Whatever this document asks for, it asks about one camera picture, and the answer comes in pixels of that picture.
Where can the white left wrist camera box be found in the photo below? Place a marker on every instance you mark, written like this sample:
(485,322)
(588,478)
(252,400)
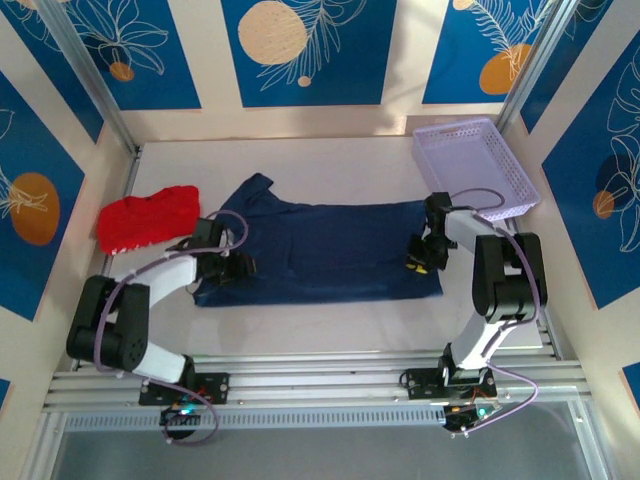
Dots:
(228,249)

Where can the blue panel white line leaves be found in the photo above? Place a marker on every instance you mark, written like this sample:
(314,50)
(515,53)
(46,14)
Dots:
(565,50)
(50,75)

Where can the lavender perforated plastic basket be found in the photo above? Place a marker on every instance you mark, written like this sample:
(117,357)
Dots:
(475,155)

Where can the aluminium mounting rail frame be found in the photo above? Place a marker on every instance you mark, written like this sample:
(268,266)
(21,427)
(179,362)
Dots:
(320,382)

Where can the blue panel dark orange circles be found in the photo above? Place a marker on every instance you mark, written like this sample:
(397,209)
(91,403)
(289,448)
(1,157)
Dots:
(575,225)

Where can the blue panel orange oval flower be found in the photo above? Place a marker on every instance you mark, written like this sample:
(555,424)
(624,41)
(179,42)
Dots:
(30,150)

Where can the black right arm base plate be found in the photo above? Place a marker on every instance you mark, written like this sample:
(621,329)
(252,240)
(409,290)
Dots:
(420,382)

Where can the aluminium corner post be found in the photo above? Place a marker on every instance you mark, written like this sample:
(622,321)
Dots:
(90,75)
(530,60)

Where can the blue panel orange circle fern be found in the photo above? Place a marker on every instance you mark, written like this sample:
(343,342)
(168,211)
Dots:
(450,50)

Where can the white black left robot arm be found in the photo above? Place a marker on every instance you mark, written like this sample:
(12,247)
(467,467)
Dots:
(165,280)

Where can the blue panel small orange circle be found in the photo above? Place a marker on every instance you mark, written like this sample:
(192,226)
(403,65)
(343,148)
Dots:
(175,75)

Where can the navy blue printed t-shirt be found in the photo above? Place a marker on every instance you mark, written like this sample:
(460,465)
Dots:
(340,250)

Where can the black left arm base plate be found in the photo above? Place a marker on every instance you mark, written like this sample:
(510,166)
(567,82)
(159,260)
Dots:
(215,387)

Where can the aluminium side rail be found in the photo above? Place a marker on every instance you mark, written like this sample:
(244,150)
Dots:
(550,340)
(131,170)

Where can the blue panel cream circle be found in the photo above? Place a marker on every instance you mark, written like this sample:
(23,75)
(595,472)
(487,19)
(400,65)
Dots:
(350,75)

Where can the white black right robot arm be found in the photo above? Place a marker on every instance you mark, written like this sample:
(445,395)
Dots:
(505,280)

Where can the red folded t-shirt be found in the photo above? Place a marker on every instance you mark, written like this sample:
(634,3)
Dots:
(145,220)

